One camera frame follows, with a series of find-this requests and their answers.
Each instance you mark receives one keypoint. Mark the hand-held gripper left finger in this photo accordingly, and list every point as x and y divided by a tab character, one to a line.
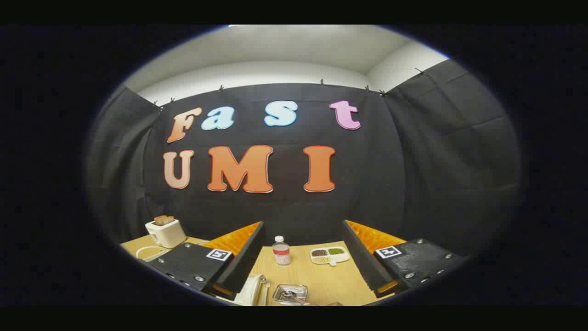
248	257

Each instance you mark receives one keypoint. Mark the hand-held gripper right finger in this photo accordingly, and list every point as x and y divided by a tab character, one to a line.
360	257

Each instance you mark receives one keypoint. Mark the white divided dish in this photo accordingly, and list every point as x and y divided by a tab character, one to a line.
342	256

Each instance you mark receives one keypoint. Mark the green beans portion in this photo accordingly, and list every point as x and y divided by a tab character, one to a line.
336	251

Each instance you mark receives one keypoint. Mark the clear plastic water bottle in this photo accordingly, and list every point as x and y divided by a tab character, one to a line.
281	253

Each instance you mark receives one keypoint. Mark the dark red beans portion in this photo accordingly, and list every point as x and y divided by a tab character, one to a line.
319	252

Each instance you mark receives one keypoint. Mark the white toaster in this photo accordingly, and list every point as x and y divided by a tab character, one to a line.
167	234

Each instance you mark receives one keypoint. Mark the toasted bread slice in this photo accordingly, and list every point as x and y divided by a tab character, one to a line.
169	219
159	219

